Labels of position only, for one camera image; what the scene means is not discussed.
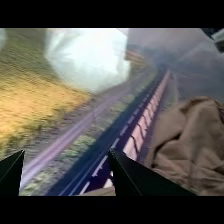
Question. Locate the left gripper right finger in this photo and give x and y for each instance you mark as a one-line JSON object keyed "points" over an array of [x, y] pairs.
{"points": [[136, 178]]}

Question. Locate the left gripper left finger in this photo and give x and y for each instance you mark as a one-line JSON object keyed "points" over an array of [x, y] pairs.
{"points": [[11, 175]]}

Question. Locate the brown pants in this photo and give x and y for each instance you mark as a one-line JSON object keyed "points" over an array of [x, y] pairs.
{"points": [[190, 146]]}

